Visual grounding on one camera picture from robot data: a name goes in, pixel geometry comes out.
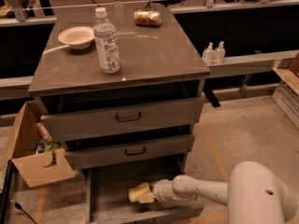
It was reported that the bottom grey drawer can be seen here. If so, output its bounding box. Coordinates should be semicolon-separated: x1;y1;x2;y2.
86;156;203;224

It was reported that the yellow sponge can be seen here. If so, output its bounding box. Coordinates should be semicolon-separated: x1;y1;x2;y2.
129;182;150;203

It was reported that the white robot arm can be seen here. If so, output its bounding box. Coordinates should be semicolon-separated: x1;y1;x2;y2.
129;161;297;224

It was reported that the clear sanitizer bottle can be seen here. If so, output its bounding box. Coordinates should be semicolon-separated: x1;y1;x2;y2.
202;42;214;65
213;41;225;63

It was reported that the grey drawer cabinet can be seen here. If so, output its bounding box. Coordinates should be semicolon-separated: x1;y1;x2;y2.
27;6;210;224

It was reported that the snack packet in box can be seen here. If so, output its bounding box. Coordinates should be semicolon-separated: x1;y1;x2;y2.
36;122;52;142

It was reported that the black cable with plug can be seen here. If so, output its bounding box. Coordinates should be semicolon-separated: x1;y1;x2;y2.
8;199;37;224

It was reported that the brown cardboard box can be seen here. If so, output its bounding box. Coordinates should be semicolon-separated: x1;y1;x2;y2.
0;102;76;188

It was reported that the middle grey drawer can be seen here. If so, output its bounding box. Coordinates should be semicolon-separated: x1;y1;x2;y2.
65;133;195;170

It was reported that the left clear sanitizer bottle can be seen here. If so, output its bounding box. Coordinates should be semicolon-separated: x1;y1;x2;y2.
202;42;214;65

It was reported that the white paper bowl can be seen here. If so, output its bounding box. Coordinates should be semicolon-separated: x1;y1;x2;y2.
58;26;94;50

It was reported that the clear plastic water bottle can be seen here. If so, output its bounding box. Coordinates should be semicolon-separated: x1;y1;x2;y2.
93;7;121;74

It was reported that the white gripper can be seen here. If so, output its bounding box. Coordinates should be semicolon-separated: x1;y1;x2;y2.
136;179;177;203

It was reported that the grey drawer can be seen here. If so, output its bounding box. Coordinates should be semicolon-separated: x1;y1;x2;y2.
65;133;195;170
41;97;203;141
86;156;203;224

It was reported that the top grey drawer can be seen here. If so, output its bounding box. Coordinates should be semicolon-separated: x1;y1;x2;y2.
41;97;203;141

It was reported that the right clear sanitizer bottle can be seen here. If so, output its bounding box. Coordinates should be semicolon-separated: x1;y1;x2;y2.
213;41;225;63

